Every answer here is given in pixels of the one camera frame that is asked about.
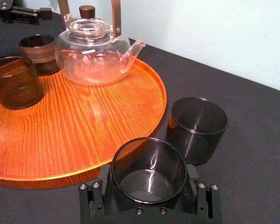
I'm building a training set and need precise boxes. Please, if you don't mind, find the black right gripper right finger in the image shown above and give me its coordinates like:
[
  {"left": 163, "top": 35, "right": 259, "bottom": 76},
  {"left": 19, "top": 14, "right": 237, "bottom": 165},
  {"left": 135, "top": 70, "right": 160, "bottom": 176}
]
[{"left": 186, "top": 164, "right": 223, "bottom": 224}]

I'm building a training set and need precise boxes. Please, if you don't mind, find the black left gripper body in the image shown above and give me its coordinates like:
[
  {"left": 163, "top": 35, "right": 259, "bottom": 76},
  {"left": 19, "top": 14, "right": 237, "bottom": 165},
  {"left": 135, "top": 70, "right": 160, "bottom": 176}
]
[{"left": 0, "top": 0, "right": 15, "bottom": 23}]

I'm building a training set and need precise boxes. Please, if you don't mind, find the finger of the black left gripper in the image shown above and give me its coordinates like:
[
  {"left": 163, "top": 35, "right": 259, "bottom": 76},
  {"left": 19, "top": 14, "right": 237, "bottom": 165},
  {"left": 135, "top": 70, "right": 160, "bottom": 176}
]
[
  {"left": 8, "top": 13, "right": 41, "bottom": 26},
  {"left": 11, "top": 6, "right": 53, "bottom": 20}
]

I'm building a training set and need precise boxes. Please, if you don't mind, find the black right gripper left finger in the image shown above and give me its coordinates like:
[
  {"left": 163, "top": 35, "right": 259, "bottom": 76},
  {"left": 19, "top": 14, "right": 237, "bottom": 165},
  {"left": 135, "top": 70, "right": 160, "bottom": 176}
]
[{"left": 78, "top": 164, "right": 112, "bottom": 224}]

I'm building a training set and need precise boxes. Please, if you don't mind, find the smoked glass tumbler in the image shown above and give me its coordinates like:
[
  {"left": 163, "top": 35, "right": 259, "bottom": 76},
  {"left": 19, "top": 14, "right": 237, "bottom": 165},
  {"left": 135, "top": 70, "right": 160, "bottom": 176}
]
[
  {"left": 106, "top": 137, "right": 197, "bottom": 214},
  {"left": 0, "top": 56, "right": 45, "bottom": 110},
  {"left": 165, "top": 97, "right": 228, "bottom": 166}
]

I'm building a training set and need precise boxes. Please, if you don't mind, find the round orange wooden tray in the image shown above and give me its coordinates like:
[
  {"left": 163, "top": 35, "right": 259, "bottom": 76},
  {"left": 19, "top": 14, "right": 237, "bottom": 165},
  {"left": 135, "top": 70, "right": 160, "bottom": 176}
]
[{"left": 0, "top": 57, "right": 168, "bottom": 190}]

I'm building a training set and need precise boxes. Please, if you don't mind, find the brown striped ceramic cup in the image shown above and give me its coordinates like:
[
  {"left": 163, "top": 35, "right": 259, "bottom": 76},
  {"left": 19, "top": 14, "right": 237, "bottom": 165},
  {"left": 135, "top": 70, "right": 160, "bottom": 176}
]
[{"left": 18, "top": 34, "right": 61, "bottom": 77}]

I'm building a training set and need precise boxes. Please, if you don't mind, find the glass teapot lid wooden knob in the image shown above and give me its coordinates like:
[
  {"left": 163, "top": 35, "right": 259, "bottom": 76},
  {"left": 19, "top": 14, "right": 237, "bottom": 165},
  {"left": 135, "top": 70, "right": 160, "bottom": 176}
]
[{"left": 66, "top": 5, "right": 112, "bottom": 36}]

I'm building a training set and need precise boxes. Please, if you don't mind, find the black table cloth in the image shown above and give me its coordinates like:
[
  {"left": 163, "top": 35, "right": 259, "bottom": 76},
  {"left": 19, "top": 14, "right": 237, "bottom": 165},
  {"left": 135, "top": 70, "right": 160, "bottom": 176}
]
[{"left": 0, "top": 9, "right": 280, "bottom": 224}]

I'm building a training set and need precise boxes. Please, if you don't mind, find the clear glass teapot wooden handle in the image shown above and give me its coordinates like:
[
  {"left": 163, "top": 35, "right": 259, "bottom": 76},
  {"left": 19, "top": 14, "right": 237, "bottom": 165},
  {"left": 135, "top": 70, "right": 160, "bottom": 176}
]
[{"left": 55, "top": 0, "right": 146, "bottom": 86}]

